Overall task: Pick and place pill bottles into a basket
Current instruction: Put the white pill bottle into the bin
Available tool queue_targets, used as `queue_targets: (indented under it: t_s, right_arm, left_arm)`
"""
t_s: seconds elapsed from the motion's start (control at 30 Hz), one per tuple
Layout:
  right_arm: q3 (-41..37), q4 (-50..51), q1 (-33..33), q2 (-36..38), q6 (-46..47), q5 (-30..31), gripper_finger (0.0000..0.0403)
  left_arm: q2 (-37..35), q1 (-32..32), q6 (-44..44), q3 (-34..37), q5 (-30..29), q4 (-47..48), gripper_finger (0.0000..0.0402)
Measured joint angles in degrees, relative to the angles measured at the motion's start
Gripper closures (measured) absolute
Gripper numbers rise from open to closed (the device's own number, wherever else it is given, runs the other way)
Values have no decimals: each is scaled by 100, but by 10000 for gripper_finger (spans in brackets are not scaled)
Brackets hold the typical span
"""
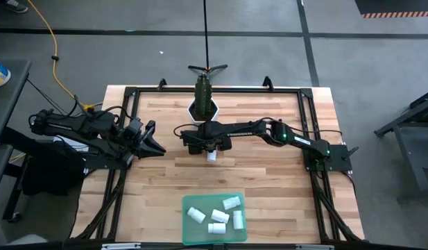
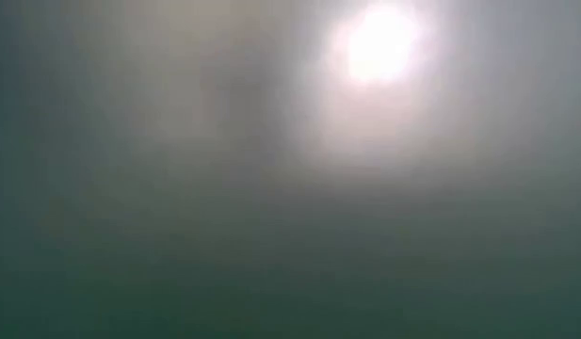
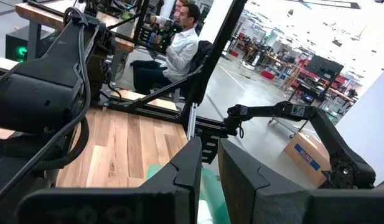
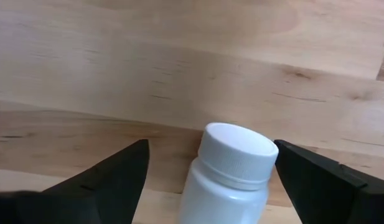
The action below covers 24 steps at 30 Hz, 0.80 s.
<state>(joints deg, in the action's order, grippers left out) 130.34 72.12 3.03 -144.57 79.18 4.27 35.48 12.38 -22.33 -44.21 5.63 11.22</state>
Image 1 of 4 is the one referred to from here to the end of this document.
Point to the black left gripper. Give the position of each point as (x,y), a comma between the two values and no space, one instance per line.
(132,139)

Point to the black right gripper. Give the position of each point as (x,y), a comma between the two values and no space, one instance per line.
(196,140)

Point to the white pill bottle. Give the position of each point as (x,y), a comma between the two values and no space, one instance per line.
(238,220)
(216,228)
(231,202)
(196,215)
(220,216)
(211,156)

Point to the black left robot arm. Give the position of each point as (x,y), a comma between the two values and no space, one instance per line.
(82,126)

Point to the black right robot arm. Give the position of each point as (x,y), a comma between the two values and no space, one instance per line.
(255,130)

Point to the green translucent plastic basket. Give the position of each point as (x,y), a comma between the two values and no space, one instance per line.
(199,236)

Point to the white hexagonal plant pot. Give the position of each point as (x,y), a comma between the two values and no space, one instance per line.
(191,111)

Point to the green cactus plant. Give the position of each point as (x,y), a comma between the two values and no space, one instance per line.
(203,95)

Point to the black cloth bag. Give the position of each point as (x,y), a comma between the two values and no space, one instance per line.
(50,170)

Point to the black tripod stand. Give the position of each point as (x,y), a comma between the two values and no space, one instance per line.
(206,41)

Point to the dark grey side table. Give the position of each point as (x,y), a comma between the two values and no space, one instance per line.
(5,111)

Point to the person's shoe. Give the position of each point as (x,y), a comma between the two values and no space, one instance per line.
(16,6)

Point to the dark metal workbench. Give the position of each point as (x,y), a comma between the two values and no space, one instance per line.
(411,139)

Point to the black orange hazard-striped mat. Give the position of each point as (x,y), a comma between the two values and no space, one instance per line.
(394,7)

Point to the black aluminium table frame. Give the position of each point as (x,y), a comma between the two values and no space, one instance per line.
(304,114)

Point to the silver metal bracket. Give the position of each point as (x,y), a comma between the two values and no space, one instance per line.
(120,246)
(314,247)

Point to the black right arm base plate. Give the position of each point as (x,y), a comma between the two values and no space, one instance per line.
(338,159)

